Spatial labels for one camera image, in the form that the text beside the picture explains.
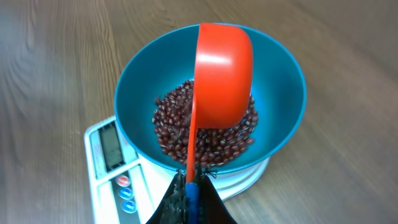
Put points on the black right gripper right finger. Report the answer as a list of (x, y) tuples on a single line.
[(211, 209)]

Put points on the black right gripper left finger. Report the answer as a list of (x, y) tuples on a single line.
[(173, 206)]

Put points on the red scoop with blue handle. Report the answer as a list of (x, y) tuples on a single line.
[(221, 92)]

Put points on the white digital kitchen scale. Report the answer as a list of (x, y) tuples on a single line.
[(125, 187)]

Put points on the red beans in bowl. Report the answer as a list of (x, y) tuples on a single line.
[(214, 147)]

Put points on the teal blue bowl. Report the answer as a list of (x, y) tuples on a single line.
[(278, 88)]

